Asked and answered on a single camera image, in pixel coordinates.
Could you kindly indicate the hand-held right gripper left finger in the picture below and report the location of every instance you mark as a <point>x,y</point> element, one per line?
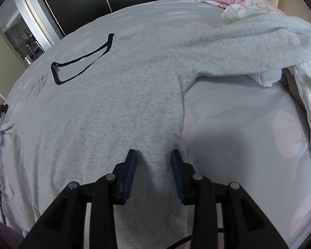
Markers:
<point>129,177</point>

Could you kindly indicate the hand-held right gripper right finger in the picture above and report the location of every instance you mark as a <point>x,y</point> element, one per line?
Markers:
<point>176,179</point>

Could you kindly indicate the grey shirt with black neckline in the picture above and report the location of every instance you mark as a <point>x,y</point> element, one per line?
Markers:
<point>106,109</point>

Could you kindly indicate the bed with pink-dotted grey sheet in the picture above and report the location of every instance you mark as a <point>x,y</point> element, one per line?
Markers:
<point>235,122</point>

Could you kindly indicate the person's purple fleece clothing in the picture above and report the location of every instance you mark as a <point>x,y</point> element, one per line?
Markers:
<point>5,236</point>

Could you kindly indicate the white crinkled buttoned shirt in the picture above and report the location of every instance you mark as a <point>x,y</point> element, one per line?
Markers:
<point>308,101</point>

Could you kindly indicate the black sliding-door wardrobe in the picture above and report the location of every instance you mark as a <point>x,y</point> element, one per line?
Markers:
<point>93,0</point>

